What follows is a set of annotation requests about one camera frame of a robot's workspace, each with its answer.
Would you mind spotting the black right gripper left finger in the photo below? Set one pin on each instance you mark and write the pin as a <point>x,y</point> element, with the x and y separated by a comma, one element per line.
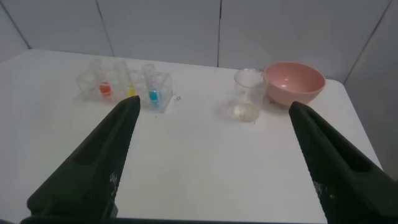
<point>93,161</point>

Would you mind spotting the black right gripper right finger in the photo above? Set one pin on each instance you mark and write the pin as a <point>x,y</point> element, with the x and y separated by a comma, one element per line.
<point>342,174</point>

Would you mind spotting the red pigment test tube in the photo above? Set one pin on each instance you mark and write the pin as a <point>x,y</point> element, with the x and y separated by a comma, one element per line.
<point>105,89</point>

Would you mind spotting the yellow pigment test tube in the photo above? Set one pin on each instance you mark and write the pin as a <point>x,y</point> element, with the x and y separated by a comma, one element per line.
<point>132,91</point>

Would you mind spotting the blue pigment test tube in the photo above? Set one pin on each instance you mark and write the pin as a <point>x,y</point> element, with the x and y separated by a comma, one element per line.
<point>153,96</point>

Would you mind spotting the clear plastic test tube rack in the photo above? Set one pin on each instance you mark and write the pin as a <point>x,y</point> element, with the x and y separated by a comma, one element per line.
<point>163,90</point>

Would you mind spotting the clear plastic beaker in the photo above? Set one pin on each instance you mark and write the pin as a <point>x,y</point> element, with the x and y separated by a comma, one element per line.
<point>248,93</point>

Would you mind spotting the pink bowl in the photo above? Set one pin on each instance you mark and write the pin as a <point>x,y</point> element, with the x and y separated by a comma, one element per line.
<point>295,84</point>

